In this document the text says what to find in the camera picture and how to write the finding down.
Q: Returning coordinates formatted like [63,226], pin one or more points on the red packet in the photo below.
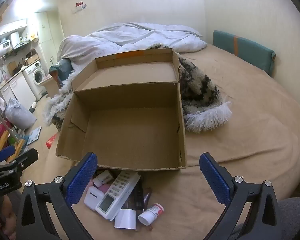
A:
[52,141]

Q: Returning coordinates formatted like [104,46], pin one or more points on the white red-labelled pill bottle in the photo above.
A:
[151,213]

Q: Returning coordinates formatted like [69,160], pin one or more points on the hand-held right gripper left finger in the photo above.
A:
[81,180]

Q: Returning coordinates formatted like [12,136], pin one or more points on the black and white fluffy blanket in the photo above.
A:
[202,100]

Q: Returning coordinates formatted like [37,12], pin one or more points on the teal cushion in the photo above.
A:
[250,52]

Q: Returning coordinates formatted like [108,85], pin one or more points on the white plastic case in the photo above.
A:
[92,197]

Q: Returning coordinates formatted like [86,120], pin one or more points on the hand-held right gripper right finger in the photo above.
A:
[215,180]

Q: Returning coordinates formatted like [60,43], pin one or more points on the white duvet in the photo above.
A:
[130,35]

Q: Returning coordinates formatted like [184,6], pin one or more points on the white remote control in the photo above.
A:
[117,190]

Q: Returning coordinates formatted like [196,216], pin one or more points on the white washing machine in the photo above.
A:
[37,76]

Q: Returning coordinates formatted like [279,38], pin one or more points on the tall white cupboard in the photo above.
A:
[46,35]

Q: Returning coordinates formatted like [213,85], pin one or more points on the small beige table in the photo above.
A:
[48,83]

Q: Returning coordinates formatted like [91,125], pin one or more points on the wooden armchair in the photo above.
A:
[61,68]

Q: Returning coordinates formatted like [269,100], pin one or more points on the person's left hand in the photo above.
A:
[3,220]

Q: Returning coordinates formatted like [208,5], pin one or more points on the magenta rectangular case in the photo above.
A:
[105,188]

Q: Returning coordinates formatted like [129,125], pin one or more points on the yellow wooden rack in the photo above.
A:
[5,140]

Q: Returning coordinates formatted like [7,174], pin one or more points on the pale blue bathroom scale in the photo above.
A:
[35,135]

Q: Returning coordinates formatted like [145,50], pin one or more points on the white water heater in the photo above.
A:
[1,48]

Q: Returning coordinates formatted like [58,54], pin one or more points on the white wall cabinet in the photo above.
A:
[12,27]

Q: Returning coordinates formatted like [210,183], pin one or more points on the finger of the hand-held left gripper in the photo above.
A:
[27,158]
[5,153]

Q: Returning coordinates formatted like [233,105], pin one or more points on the long black object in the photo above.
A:
[138,195]

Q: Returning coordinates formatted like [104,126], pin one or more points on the grey bag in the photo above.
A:
[18,115]

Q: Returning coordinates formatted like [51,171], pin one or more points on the white base cabinet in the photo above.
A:
[17,87]

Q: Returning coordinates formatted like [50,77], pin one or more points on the white block outside box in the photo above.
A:
[125,218]

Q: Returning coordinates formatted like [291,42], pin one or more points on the brown cardboard box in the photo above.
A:
[130,120]

